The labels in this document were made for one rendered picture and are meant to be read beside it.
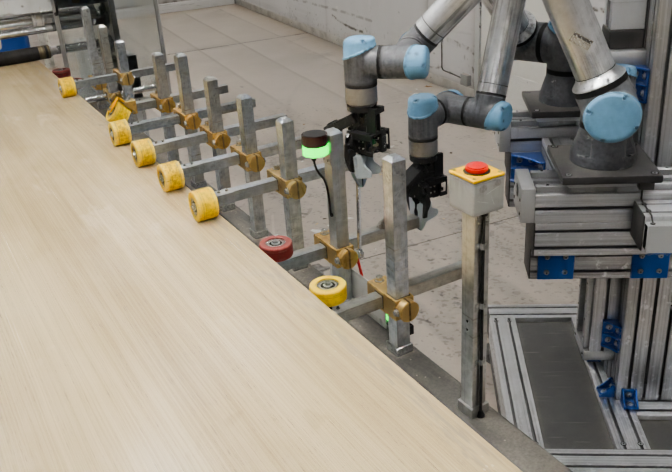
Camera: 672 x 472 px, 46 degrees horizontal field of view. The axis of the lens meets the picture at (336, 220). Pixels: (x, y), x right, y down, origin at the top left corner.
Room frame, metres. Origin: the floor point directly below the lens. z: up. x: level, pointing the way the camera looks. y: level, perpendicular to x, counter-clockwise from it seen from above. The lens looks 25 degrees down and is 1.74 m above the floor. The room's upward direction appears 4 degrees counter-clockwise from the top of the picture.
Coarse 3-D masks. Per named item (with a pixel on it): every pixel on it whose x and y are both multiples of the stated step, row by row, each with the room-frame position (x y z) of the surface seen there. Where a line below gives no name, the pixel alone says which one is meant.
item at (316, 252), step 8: (408, 216) 1.88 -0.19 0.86; (416, 216) 1.88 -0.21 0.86; (408, 224) 1.85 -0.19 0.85; (416, 224) 1.87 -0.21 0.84; (368, 232) 1.80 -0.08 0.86; (376, 232) 1.80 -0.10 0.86; (384, 232) 1.82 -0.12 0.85; (352, 240) 1.77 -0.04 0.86; (368, 240) 1.79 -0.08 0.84; (376, 240) 1.80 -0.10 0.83; (304, 248) 1.73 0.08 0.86; (312, 248) 1.73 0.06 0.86; (320, 248) 1.73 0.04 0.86; (296, 256) 1.69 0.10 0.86; (304, 256) 1.70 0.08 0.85; (312, 256) 1.71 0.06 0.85; (320, 256) 1.72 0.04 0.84; (280, 264) 1.67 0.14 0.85; (288, 264) 1.68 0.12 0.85; (296, 264) 1.69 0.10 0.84; (304, 264) 1.70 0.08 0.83
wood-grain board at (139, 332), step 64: (0, 128) 2.79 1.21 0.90; (64, 128) 2.74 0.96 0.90; (0, 192) 2.15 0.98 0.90; (64, 192) 2.11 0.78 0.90; (128, 192) 2.08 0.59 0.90; (0, 256) 1.72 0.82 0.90; (64, 256) 1.70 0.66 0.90; (128, 256) 1.67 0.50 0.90; (192, 256) 1.65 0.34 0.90; (256, 256) 1.63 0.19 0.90; (0, 320) 1.42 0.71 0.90; (64, 320) 1.40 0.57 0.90; (128, 320) 1.38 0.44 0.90; (192, 320) 1.37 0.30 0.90; (256, 320) 1.35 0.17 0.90; (320, 320) 1.33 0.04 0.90; (0, 384) 1.19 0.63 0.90; (64, 384) 1.18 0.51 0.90; (128, 384) 1.16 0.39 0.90; (192, 384) 1.15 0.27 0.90; (256, 384) 1.14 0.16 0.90; (320, 384) 1.12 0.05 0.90; (384, 384) 1.11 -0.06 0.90; (0, 448) 1.01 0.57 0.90; (64, 448) 1.00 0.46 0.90; (128, 448) 0.99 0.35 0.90; (192, 448) 0.98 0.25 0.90; (256, 448) 0.97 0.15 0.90; (320, 448) 0.96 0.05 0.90; (384, 448) 0.95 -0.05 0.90; (448, 448) 0.94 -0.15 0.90
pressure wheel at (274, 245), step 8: (264, 240) 1.70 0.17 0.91; (272, 240) 1.70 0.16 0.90; (280, 240) 1.70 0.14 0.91; (288, 240) 1.69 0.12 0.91; (264, 248) 1.66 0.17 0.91; (272, 248) 1.65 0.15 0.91; (280, 248) 1.65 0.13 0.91; (288, 248) 1.66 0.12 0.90; (272, 256) 1.65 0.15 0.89; (280, 256) 1.65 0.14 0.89; (288, 256) 1.66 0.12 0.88
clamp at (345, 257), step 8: (320, 232) 1.80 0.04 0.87; (320, 240) 1.76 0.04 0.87; (328, 240) 1.75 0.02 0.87; (328, 248) 1.72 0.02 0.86; (336, 248) 1.70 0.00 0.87; (344, 248) 1.70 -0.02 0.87; (352, 248) 1.71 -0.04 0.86; (328, 256) 1.73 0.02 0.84; (336, 256) 1.69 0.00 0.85; (344, 256) 1.68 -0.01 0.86; (352, 256) 1.69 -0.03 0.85; (336, 264) 1.69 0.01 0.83; (344, 264) 1.68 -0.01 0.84; (352, 264) 1.69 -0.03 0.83
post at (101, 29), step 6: (102, 24) 3.48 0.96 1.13; (102, 30) 3.46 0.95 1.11; (102, 36) 3.46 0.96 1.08; (102, 42) 3.45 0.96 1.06; (108, 42) 3.47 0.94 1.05; (102, 48) 3.45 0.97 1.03; (108, 48) 3.46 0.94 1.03; (102, 54) 3.47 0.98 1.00; (108, 54) 3.46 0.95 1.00; (108, 60) 3.46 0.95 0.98; (108, 66) 3.46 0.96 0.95; (108, 72) 3.45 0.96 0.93; (108, 84) 3.46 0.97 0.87; (114, 84) 3.46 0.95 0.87; (108, 90) 3.48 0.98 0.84; (114, 90) 3.46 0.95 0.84
